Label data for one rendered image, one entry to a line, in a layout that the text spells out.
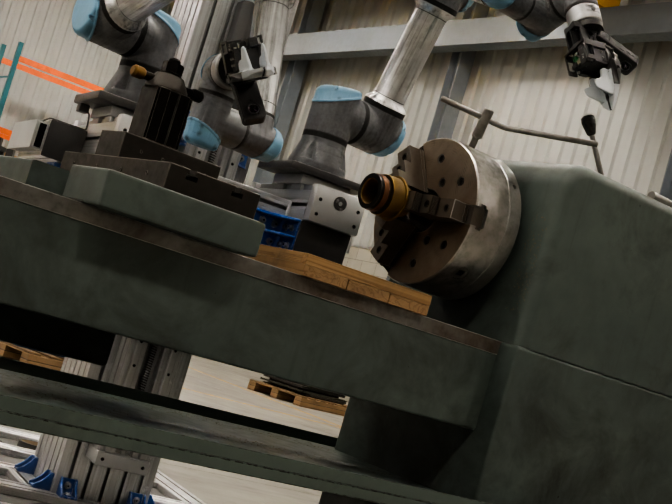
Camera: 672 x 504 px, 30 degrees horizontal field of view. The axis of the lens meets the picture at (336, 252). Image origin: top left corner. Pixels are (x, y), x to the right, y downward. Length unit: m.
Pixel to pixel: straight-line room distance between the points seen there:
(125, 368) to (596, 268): 1.17
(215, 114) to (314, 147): 0.66
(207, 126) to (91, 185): 0.55
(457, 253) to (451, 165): 0.20
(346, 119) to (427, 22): 0.32
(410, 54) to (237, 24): 0.44
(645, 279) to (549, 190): 0.32
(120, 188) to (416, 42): 1.41
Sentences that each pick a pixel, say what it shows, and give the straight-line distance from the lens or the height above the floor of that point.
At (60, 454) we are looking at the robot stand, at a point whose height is 0.32.
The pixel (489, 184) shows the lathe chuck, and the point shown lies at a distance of 2.51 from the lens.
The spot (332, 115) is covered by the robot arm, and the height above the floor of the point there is 1.31.
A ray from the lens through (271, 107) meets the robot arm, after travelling 2.60.
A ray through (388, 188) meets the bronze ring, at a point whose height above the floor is 1.09.
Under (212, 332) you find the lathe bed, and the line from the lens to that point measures 2.14.
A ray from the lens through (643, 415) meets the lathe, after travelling 2.80.
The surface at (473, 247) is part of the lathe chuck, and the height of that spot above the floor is 1.02.
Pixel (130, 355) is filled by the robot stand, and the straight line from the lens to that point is 3.08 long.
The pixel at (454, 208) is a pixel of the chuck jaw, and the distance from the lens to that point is 2.45.
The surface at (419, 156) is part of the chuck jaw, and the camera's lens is 2.62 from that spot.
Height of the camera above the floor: 0.76
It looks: 4 degrees up
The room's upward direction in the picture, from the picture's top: 16 degrees clockwise
